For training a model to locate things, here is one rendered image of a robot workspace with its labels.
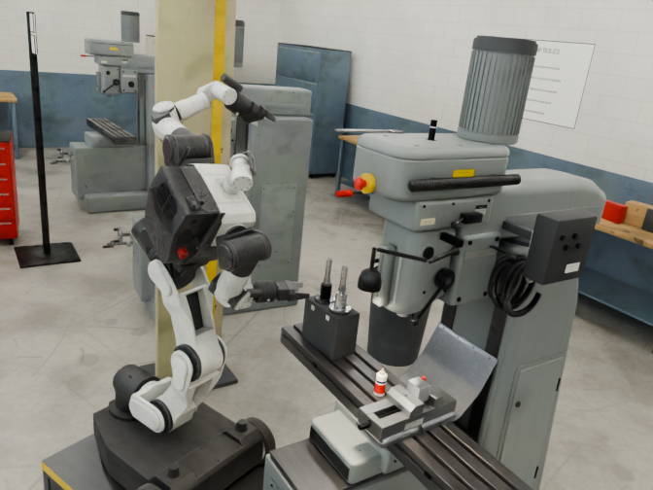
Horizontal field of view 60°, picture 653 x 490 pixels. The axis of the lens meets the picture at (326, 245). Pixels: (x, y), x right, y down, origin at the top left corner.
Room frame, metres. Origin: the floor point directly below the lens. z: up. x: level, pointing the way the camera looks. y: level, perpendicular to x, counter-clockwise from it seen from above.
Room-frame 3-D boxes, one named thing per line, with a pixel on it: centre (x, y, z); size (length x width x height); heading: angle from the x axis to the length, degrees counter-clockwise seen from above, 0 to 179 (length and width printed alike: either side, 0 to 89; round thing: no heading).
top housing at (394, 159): (1.80, -0.30, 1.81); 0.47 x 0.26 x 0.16; 125
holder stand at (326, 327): (2.13, -0.05, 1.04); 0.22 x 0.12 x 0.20; 40
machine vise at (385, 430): (1.67, -0.34, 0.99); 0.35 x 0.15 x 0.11; 126
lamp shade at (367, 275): (1.60, -0.14, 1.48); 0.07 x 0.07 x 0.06
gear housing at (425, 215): (1.82, -0.33, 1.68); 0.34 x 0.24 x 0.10; 125
